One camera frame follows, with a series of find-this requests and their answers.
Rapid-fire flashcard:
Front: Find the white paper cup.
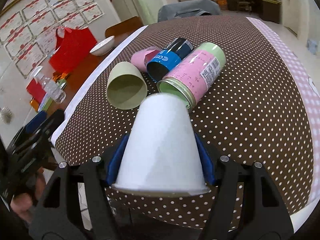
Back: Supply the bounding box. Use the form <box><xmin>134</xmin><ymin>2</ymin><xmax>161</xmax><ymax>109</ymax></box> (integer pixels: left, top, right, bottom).
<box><xmin>112</xmin><ymin>93</ymin><xmax>209</xmax><ymax>197</ymax></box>

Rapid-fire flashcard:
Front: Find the pale green plastic cup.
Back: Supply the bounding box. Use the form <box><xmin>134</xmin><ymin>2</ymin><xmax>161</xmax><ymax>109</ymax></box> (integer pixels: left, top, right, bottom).
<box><xmin>106</xmin><ymin>61</ymin><xmax>148</xmax><ymax>110</ymax></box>

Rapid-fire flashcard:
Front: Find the pink paper-wrapped cup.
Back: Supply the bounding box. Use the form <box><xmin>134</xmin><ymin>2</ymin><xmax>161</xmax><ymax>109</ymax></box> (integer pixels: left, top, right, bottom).
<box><xmin>131</xmin><ymin>47</ymin><xmax>161</xmax><ymax>73</ymax></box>

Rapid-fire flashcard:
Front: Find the person's left hand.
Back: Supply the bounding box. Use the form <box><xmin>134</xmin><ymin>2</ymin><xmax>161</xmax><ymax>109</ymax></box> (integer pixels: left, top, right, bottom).
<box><xmin>10</xmin><ymin>167</ymin><xmax>46</xmax><ymax>224</ymax></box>

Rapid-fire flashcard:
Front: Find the green tissue box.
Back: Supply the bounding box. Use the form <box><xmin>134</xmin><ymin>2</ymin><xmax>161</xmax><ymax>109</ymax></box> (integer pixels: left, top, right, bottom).
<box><xmin>37</xmin><ymin>94</ymin><xmax>53</xmax><ymax>112</ymax></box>

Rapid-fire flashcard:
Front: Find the red box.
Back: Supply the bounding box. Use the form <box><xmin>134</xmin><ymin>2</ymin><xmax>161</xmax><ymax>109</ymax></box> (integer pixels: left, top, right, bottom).
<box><xmin>26</xmin><ymin>79</ymin><xmax>46</xmax><ymax>103</ymax></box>

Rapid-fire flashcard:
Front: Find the clear spray bottle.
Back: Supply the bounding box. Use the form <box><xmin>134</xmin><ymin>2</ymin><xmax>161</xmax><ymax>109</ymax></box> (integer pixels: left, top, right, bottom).
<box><xmin>29</xmin><ymin>66</ymin><xmax>66</xmax><ymax>104</ymax></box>

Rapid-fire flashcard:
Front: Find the brown polka dot tablecloth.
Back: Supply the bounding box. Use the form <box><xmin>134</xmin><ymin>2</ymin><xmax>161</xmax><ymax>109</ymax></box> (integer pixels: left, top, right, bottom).
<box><xmin>53</xmin><ymin>16</ymin><xmax>319</xmax><ymax>230</ymax></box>

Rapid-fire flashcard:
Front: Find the pink and green jar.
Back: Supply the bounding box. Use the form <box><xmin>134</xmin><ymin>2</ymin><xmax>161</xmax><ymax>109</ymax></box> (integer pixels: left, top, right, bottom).
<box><xmin>157</xmin><ymin>42</ymin><xmax>226</xmax><ymax>111</ymax></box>

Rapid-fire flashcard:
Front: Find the black and blue can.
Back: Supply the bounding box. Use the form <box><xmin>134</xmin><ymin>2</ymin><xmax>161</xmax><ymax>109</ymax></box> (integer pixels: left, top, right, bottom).
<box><xmin>146</xmin><ymin>37</ymin><xmax>194</xmax><ymax>82</ymax></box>

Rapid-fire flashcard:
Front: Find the red gift bag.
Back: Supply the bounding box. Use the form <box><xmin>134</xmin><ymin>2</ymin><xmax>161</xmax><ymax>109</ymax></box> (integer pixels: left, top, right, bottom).
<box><xmin>49</xmin><ymin>27</ymin><xmax>97</xmax><ymax>74</ymax></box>

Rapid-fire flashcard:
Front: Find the white ceramic bowl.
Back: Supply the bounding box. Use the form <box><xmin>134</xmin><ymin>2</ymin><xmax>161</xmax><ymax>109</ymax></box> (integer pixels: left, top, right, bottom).
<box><xmin>89</xmin><ymin>36</ymin><xmax>115</xmax><ymax>56</ymax></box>

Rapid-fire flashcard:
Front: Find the wooden chair back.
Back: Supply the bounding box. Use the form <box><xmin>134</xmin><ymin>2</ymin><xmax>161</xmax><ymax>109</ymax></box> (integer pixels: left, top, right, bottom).
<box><xmin>105</xmin><ymin>16</ymin><xmax>143</xmax><ymax>38</ymax></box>

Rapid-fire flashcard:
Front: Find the grey covered sofa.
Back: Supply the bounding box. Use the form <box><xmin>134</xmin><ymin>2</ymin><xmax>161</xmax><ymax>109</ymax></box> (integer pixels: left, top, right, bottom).
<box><xmin>157</xmin><ymin>0</ymin><xmax>222</xmax><ymax>22</ymax></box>

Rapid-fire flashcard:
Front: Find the wooden desk chair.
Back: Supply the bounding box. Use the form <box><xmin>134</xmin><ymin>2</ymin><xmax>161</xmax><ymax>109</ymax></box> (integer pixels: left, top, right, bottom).
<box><xmin>236</xmin><ymin>0</ymin><xmax>252</xmax><ymax>14</ymax></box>

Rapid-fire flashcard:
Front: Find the dark wooden desk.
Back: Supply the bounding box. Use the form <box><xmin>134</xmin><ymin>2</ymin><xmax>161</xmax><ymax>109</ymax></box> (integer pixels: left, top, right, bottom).
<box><xmin>226</xmin><ymin>0</ymin><xmax>281</xmax><ymax>24</ymax></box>

